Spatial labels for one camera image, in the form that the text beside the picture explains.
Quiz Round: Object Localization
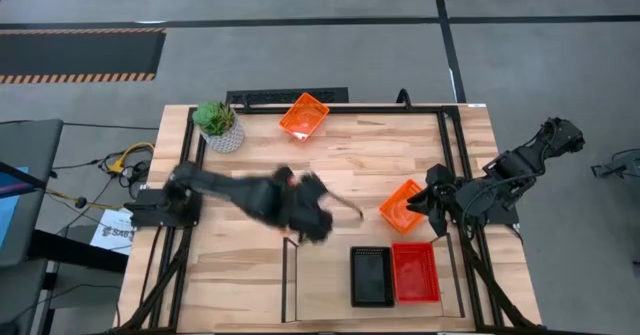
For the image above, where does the black hazard-striped floor mat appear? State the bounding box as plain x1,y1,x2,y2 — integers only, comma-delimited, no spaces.
0,28,167,85

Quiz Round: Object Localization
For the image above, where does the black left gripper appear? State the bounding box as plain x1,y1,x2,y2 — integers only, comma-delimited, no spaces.
287,172,365,244

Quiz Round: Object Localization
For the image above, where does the grey desk top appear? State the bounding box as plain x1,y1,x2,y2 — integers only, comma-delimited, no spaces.
0,118,65,269

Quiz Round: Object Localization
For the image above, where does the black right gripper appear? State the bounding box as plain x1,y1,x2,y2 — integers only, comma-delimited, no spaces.
406,163,457,237

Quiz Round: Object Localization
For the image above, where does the yellow cable with black plug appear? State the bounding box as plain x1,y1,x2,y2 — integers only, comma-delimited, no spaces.
44,188,126,212

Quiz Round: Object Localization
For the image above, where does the black chair base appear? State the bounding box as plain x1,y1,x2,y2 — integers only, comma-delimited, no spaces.
591,148,640,180

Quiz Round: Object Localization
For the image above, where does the green succulent plant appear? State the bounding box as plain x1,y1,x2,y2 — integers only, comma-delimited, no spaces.
192,101,237,137

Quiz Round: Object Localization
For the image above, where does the red plastic basket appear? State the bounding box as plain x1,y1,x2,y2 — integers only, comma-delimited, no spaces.
391,241,442,304

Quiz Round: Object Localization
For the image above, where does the black perforated bar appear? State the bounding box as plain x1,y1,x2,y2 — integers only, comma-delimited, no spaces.
225,87,350,106

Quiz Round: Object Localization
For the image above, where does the black cable bundle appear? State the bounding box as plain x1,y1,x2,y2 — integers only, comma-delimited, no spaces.
52,147,154,199

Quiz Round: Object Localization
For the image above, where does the black plastic basket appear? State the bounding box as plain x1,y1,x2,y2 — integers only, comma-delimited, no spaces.
349,245,396,309

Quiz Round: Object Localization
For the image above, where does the black beam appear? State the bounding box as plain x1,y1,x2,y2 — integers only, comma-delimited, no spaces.
27,228,130,275

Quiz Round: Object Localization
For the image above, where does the yellow cable with connector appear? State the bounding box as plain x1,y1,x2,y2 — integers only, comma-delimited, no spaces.
106,142,157,176

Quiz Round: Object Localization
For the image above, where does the white printed paper sheet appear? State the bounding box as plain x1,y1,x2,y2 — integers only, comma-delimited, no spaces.
90,207,136,256

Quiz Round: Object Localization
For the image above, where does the black aluminium rig frame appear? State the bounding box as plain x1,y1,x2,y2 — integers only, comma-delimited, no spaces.
117,103,546,335

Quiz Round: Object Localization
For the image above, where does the blue panel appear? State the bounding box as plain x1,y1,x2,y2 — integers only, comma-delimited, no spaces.
0,166,32,249

